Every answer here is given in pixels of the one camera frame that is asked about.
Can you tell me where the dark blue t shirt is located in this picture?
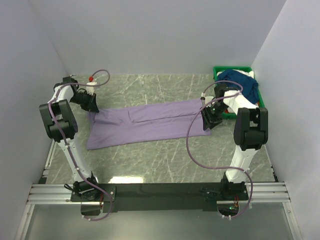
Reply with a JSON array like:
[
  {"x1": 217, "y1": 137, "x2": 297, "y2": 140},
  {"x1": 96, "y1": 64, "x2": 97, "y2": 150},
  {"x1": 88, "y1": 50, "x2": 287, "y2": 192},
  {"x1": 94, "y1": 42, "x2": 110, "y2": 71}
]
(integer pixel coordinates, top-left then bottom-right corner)
[{"x1": 215, "y1": 69, "x2": 259, "y2": 104}]

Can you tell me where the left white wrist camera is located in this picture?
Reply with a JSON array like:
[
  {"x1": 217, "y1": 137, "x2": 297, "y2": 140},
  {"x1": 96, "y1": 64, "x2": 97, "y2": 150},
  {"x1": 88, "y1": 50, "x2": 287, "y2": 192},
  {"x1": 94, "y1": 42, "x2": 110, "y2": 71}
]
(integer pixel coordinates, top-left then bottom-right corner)
[{"x1": 85, "y1": 76, "x2": 98, "y2": 96}]

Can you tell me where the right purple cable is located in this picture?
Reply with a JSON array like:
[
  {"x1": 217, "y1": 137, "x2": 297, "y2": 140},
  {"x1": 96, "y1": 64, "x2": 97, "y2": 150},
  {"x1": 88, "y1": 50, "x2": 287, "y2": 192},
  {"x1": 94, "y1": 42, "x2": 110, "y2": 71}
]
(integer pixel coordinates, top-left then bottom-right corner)
[{"x1": 186, "y1": 80, "x2": 254, "y2": 222}]

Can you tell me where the aluminium rail frame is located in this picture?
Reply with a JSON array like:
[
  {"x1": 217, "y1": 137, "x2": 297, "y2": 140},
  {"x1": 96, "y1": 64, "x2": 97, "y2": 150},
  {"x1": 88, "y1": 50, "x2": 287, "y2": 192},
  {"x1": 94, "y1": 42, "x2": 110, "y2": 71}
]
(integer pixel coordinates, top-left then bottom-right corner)
[{"x1": 14, "y1": 74, "x2": 303, "y2": 240}]

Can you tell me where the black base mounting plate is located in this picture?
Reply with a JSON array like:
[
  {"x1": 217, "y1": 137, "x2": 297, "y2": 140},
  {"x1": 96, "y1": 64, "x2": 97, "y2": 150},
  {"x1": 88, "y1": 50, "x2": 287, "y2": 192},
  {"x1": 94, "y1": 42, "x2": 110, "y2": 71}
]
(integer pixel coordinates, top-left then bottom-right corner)
[{"x1": 70, "y1": 182, "x2": 249, "y2": 213}]

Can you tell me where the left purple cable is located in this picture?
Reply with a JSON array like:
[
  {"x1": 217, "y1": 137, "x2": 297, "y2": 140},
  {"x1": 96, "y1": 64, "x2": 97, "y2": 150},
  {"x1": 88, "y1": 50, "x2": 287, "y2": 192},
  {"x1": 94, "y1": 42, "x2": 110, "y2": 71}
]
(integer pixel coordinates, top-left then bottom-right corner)
[{"x1": 47, "y1": 69, "x2": 115, "y2": 223}]

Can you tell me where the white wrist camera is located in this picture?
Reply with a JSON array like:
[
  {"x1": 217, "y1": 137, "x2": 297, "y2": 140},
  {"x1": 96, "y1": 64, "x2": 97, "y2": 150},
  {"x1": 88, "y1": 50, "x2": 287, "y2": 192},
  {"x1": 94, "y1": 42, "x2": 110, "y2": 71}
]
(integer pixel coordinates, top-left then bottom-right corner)
[
  {"x1": 85, "y1": 76, "x2": 98, "y2": 96},
  {"x1": 200, "y1": 92, "x2": 214, "y2": 107}
]

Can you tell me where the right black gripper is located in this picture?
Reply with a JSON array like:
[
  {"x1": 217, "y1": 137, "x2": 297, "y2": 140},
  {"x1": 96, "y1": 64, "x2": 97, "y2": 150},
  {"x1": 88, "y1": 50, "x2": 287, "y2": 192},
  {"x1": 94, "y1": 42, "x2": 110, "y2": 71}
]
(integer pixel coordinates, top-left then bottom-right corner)
[{"x1": 200, "y1": 102, "x2": 230, "y2": 131}]

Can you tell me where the purple cable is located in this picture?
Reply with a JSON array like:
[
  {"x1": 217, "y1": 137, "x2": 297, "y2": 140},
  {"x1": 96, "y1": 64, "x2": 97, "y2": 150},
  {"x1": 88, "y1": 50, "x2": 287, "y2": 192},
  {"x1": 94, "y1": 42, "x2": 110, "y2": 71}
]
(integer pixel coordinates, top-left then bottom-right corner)
[
  {"x1": 186, "y1": 80, "x2": 254, "y2": 222},
  {"x1": 47, "y1": 69, "x2": 115, "y2": 223}
]

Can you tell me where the purple t shirt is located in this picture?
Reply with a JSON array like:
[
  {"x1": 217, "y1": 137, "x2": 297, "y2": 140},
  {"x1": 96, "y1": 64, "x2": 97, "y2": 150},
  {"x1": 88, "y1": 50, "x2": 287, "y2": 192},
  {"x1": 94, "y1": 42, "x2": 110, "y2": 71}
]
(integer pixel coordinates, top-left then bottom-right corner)
[{"x1": 86, "y1": 99, "x2": 211, "y2": 150}]

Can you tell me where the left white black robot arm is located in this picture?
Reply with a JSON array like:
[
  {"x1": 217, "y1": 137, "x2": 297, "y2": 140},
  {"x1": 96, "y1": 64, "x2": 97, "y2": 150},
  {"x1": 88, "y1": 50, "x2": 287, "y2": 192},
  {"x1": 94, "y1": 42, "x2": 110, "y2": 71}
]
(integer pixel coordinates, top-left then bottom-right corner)
[{"x1": 39, "y1": 76, "x2": 101, "y2": 202}]

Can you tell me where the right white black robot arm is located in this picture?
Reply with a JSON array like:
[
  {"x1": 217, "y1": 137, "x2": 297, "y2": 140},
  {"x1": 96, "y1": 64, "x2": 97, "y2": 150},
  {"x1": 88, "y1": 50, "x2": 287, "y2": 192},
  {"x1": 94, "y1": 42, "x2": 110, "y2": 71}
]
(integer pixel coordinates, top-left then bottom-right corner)
[{"x1": 200, "y1": 83, "x2": 268, "y2": 200}]

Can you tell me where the green plastic bin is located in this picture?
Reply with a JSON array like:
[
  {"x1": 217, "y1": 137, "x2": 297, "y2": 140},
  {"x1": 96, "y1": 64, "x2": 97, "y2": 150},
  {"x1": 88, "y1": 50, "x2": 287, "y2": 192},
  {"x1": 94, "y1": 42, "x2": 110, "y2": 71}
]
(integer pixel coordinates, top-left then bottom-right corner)
[{"x1": 213, "y1": 66, "x2": 265, "y2": 119}]

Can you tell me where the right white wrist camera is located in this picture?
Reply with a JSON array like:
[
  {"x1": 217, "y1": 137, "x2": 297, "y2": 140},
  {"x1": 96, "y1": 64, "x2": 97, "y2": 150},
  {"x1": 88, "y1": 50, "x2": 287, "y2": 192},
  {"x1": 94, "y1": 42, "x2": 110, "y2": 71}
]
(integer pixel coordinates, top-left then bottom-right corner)
[{"x1": 200, "y1": 92, "x2": 214, "y2": 107}]

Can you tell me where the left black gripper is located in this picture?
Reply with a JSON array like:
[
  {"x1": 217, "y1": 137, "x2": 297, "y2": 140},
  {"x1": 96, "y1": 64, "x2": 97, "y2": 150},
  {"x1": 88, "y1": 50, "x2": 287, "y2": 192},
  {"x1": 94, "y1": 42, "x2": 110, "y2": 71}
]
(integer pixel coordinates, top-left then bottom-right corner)
[{"x1": 69, "y1": 90, "x2": 99, "y2": 113}]

